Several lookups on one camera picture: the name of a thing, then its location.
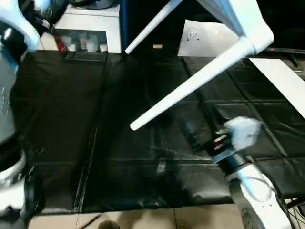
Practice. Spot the small tan label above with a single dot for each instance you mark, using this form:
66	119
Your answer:
157	46

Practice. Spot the black left robot foot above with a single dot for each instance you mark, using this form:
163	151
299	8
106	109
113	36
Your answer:
108	224

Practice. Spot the white cabinet with glass doors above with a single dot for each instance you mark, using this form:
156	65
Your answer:
86	28

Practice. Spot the white cushion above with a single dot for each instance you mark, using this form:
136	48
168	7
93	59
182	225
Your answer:
209	40

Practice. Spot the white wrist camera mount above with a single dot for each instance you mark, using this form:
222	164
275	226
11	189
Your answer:
244	132
19	21

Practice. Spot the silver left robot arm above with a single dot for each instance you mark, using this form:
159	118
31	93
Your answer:
9	124

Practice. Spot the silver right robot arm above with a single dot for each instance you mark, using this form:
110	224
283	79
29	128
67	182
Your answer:
257	195

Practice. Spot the red bottle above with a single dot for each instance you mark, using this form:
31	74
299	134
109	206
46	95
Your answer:
60	43

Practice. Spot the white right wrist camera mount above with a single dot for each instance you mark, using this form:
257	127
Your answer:
244	132

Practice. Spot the white flat board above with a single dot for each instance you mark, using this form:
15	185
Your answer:
281	83

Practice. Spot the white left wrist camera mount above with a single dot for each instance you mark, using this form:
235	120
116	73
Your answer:
19	21

